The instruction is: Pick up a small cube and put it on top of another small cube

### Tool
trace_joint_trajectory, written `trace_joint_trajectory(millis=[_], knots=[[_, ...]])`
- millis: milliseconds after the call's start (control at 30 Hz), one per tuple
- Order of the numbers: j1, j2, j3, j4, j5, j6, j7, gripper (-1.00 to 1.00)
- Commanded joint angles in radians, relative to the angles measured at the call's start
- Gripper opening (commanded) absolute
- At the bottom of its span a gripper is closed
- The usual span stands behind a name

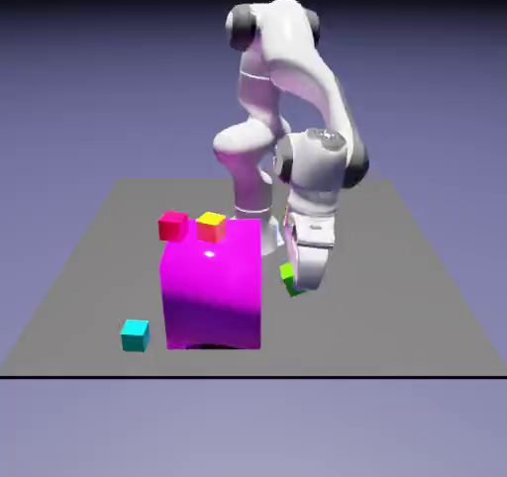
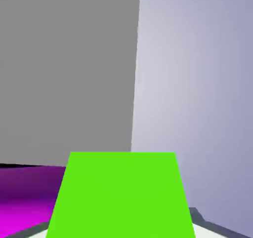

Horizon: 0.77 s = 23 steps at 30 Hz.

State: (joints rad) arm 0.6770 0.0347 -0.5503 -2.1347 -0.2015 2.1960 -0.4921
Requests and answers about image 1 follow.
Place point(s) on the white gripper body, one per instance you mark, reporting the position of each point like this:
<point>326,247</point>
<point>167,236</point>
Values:
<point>311,261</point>

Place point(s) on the small green cube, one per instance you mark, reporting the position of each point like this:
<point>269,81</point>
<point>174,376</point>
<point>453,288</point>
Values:
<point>288,277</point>

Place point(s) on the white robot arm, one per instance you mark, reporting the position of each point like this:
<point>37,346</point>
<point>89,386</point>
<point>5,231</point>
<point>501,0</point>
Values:
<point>289,69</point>

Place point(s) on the small yellow cube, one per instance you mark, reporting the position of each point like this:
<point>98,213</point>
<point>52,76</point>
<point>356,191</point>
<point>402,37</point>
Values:
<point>211,227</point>

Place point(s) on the small red cube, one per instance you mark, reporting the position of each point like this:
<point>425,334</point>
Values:
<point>172,226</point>

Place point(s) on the small cyan cube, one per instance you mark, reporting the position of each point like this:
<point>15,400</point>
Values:
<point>135,335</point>

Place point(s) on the large magenta box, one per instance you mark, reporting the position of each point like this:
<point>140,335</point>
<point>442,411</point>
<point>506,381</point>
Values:
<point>212,287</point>

